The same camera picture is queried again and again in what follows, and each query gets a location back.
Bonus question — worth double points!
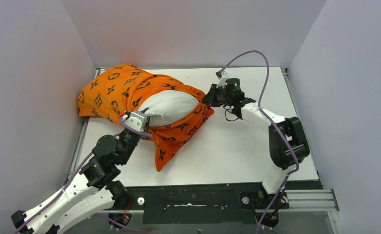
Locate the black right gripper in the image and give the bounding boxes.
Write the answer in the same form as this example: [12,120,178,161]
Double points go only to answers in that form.
[203,84,233,108]

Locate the white pillow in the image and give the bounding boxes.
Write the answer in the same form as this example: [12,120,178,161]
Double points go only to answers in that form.
[138,90,199,127]

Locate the orange patterned pillowcase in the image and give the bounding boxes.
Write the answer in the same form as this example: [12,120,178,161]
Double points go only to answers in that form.
[77,64,214,172]

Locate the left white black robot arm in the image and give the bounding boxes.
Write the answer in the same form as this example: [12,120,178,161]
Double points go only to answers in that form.
[11,129,142,234]

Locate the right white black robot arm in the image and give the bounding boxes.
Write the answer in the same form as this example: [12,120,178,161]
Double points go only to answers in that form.
[203,78,310,208]

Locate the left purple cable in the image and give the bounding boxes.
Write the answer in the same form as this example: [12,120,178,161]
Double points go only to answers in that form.
[14,116,154,234]

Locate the purple cable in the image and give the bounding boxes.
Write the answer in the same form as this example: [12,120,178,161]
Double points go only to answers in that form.
[217,50,299,234]
[14,116,154,234]

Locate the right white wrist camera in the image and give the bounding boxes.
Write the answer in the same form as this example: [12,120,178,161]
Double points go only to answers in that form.
[215,71,231,88]

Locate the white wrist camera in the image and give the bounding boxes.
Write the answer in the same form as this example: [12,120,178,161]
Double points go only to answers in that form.
[215,71,231,88]
[122,111,148,132]

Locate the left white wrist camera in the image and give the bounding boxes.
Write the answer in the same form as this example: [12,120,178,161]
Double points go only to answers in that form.
[122,111,148,132]

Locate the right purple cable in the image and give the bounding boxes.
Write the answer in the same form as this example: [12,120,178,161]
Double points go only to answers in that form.
[217,50,299,234]

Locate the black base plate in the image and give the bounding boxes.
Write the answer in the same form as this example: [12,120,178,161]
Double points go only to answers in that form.
[113,181,324,225]

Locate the aluminium frame rail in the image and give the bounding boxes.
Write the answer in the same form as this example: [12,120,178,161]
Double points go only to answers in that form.
[87,190,339,229]

